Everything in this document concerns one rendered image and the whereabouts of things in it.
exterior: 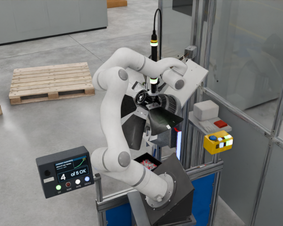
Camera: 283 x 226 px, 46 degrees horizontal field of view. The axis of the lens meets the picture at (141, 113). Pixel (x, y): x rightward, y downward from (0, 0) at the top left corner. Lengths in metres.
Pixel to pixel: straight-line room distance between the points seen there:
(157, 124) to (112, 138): 0.65
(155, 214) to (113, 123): 0.53
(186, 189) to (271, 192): 1.09
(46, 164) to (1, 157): 2.34
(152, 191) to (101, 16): 6.67
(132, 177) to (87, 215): 1.57
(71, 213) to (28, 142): 1.31
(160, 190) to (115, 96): 0.54
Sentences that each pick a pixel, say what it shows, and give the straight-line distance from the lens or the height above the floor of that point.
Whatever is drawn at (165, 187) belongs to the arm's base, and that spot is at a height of 1.10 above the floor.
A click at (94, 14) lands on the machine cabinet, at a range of 8.00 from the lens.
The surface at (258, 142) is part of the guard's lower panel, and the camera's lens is 2.58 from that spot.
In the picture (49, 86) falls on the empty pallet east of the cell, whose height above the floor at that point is 0.14.
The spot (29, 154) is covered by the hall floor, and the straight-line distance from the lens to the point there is 3.98.
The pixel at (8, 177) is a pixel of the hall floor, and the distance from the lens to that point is 3.72.
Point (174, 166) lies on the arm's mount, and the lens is 1.82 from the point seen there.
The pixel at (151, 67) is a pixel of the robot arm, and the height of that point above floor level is 1.61.
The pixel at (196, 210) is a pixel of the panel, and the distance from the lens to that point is 2.56.
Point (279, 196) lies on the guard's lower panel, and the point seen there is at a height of 0.58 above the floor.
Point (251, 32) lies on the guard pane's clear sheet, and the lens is 2.45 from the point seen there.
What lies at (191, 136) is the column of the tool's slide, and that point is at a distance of 3.14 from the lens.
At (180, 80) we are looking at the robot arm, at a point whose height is 1.51.
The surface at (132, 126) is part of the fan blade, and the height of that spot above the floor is 1.04.
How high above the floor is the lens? 2.30
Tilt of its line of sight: 31 degrees down
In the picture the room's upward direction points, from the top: straight up
